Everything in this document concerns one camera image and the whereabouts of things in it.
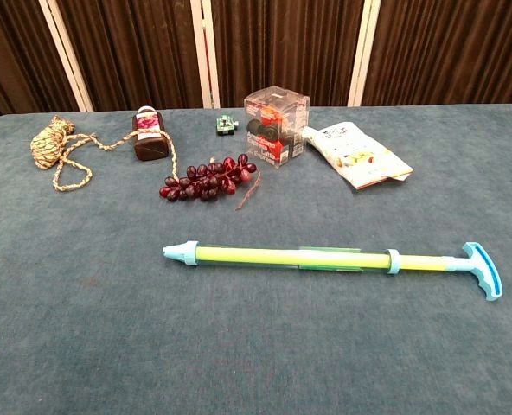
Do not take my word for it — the green plastic water squirter tube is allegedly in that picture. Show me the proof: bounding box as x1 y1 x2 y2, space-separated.
163 239 402 278

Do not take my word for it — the yellow-blue plastic toy syringe plunger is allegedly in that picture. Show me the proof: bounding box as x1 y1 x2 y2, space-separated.
398 240 504 303

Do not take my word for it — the dark red grape bunch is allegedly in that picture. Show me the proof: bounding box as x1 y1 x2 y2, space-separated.
158 153 259 203

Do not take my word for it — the clear plastic toy box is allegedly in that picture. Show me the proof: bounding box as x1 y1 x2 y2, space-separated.
243 86 311 171

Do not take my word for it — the white snack pouch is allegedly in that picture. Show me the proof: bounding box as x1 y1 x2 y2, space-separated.
301 122 414 191

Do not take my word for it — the dark juice bottle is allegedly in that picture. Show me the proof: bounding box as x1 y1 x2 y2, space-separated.
132 105 171 162

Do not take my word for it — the dark brown screen panel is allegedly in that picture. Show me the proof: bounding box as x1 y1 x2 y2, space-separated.
54 0 214 112
203 0 369 109
359 0 512 107
0 0 93 126

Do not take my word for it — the blue felt table cover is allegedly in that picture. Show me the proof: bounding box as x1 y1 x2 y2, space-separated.
0 102 512 415

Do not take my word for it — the thin reddish string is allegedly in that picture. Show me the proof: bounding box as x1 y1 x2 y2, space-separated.
234 166 262 212

